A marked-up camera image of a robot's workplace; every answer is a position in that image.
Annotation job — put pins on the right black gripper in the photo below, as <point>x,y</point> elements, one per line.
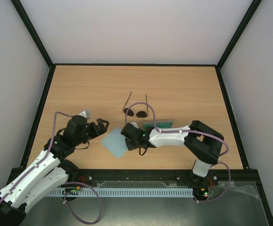
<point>129,138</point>

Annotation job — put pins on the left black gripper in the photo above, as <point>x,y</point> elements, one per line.
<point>100,121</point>

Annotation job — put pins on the light blue cleaning cloth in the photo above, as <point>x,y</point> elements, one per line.
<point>114,142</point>

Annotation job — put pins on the grey glasses case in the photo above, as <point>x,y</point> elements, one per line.
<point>164,124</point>

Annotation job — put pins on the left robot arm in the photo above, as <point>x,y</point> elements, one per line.
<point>49,170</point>

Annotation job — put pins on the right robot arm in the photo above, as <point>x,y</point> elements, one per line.
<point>203,141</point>

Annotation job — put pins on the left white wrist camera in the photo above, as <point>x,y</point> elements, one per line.
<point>85,114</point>

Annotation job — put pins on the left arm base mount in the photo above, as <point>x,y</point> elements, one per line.
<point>80,180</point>

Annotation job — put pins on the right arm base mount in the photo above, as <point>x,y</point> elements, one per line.
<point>189,179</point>

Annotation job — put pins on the light blue slotted cable duct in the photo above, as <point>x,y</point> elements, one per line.
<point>124,192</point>

